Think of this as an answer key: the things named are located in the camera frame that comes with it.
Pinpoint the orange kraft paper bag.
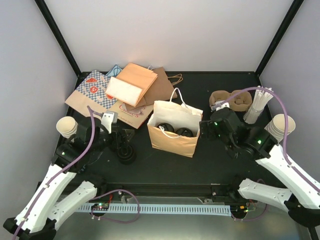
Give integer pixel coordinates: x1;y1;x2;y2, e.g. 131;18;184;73
147;99;203;158

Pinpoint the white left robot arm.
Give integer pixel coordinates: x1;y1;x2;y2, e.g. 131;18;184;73
3;113;136;240

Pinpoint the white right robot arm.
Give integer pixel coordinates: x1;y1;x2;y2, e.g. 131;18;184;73
199;107;320;228

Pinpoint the cream cakes printed paper bag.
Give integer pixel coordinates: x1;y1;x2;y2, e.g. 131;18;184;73
109;100;154;129

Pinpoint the black cup lid stack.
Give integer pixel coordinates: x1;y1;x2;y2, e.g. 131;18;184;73
116;145;137;165

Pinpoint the cardboard cup carrier stack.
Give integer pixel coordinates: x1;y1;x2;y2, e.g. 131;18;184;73
209;90;253;112

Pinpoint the right stack of paper cups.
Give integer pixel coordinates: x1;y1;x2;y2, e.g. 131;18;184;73
264;113;296;143

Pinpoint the stack of paper cups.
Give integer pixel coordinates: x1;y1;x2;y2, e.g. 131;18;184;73
56;116;78;139
264;113;296;143

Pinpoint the cup of white straws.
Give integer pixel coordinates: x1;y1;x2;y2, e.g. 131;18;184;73
243;87;273;124

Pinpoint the folded orange paper bag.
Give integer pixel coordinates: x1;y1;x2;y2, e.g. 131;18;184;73
105;63;158;107

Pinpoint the blue checkered paper bag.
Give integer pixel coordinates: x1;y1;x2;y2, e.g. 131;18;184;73
65;70;117;117

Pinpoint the left stack of paper cups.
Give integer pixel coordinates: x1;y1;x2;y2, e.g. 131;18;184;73
56;116;78;139

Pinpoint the dark brown paper bag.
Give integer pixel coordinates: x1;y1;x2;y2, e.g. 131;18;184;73
143;67;183;106

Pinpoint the light blue paper bag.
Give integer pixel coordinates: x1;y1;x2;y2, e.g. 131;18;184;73
105;64;123;78

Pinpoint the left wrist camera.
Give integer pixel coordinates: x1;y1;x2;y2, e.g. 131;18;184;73
101;110;118;134

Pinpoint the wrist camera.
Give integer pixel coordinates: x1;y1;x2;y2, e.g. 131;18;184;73
210;100;230;112
101;110;118;134

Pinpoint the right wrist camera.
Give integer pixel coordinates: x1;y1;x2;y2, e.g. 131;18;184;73
210;100;230;112

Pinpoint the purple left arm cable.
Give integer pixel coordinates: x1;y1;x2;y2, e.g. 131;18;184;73
12;105;141;240

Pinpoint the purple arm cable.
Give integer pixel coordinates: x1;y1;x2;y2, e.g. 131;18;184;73
12;105;141;240
219;86;320;222

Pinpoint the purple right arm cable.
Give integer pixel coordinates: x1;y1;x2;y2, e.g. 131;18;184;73
219;86;320;222

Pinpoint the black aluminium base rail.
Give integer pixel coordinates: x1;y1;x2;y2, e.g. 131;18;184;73
106;183;249;204

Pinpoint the white slotted cable duct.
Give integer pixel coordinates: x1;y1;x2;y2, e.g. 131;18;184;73
76;202;232;217

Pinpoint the right black frame post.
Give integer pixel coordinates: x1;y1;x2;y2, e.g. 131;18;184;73
255;0;304;77

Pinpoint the black frame post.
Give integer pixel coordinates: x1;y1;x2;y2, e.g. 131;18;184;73
255;0;304;77
34;0;82;77

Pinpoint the left black frame post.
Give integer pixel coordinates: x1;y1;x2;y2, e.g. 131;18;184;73
34;0;82;77

